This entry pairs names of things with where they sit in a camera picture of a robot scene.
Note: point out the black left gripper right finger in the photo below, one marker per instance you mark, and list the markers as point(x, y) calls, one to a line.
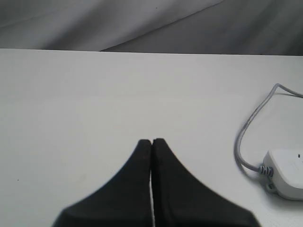
point(180, 200)

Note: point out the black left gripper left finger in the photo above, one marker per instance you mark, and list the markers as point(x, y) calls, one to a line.
point(124, 201)

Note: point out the white five-socket power strip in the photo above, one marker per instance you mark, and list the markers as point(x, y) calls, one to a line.
point(286, 178)

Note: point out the grey backdrop cloth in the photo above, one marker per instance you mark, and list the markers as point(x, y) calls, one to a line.
point(262, 27)

